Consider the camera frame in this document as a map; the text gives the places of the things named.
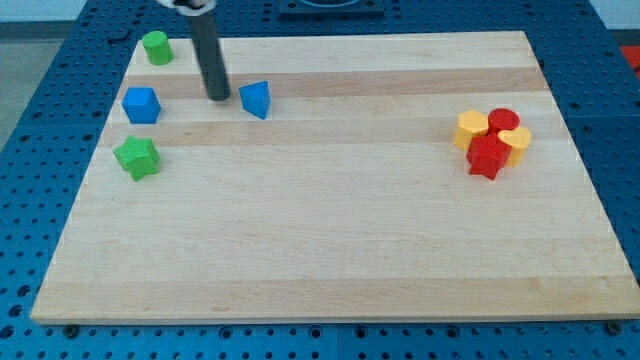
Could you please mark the blue cube block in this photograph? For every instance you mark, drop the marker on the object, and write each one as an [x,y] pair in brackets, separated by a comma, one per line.
[141,105]

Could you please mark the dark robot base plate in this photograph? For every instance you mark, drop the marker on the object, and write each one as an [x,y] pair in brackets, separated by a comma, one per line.
[298,8]

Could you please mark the yellow hexagon block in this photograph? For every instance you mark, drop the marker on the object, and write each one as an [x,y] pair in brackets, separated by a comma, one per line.
[470,124]

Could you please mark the green cylinder block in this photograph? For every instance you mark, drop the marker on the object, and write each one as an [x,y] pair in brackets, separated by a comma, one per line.
[157,48]

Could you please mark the red star block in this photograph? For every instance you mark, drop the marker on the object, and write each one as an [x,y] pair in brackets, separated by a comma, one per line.
[487,155]

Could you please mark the white rod mount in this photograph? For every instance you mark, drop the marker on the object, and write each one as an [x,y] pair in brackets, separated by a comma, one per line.
[189,7]

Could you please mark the wooden board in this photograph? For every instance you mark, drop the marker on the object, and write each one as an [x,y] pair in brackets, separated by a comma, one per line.
[348,203]

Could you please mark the red cylinder block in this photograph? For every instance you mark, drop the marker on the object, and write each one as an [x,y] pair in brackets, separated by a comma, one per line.
[502,119]

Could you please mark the blue triangle block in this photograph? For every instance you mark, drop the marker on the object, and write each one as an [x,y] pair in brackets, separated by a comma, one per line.
[255,99]

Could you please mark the green star block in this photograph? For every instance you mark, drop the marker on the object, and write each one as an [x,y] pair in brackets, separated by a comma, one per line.
[138,157]

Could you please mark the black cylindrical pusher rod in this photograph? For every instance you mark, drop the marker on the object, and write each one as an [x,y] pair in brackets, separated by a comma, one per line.
[207,48]

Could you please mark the yellow heart block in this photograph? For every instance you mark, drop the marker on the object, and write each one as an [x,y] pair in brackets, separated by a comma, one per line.
[519,140]

